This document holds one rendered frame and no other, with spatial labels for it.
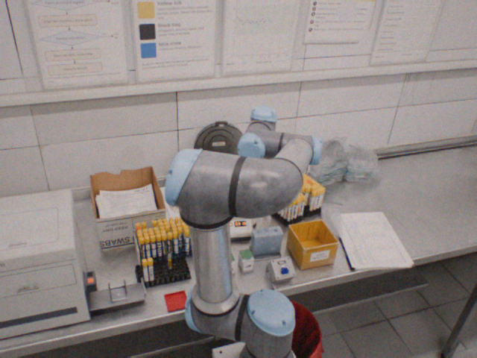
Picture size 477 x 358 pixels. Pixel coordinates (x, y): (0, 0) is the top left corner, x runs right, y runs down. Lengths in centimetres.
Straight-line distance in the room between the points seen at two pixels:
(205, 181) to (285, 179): 15
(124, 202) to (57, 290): 54
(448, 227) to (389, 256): 36
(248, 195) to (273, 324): 39
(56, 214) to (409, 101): 163
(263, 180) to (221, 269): 28
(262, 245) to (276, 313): 51
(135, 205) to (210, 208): 93
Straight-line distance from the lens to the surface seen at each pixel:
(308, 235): 166
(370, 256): 168
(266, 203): 80
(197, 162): 82
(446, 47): 227
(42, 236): 129
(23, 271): 128
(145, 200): 176
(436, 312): 287
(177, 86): 169
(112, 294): 145
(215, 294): 105
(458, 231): 197
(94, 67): 166
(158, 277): 150
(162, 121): 178
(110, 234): 160
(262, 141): 119
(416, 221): 194
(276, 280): 147
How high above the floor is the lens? 197
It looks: 35 degrees down
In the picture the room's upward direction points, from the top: 3 degrees clockwise
